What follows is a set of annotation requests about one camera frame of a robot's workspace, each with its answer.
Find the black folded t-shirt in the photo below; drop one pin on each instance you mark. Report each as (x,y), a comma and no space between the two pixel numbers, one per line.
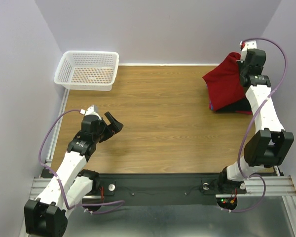
(240,105)

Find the white plastic mesh basket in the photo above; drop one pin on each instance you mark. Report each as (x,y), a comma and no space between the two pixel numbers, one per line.
(87,70)

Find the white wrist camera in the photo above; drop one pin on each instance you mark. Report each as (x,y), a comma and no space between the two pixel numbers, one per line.
(244,46)
(92,110)

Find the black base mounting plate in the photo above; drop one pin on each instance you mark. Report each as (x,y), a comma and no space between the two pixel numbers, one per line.
(159,189)

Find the magenta folded t-shirt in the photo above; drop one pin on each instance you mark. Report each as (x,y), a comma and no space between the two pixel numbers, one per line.
(245,112)

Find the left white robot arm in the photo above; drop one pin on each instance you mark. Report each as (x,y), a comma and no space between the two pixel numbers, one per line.
(71,186)

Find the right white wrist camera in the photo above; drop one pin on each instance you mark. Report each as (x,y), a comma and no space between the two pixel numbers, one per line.
(244,46)

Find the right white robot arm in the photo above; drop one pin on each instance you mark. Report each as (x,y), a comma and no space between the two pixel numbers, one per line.
(271,142)

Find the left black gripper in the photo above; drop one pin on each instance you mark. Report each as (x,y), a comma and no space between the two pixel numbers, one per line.
(115,126)

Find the red t-shirt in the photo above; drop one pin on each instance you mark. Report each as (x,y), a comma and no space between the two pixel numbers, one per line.
(223,82)

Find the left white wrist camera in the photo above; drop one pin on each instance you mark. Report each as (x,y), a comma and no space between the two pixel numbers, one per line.
(92,110)

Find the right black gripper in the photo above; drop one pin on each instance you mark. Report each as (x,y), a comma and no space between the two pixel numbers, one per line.
(243,71)

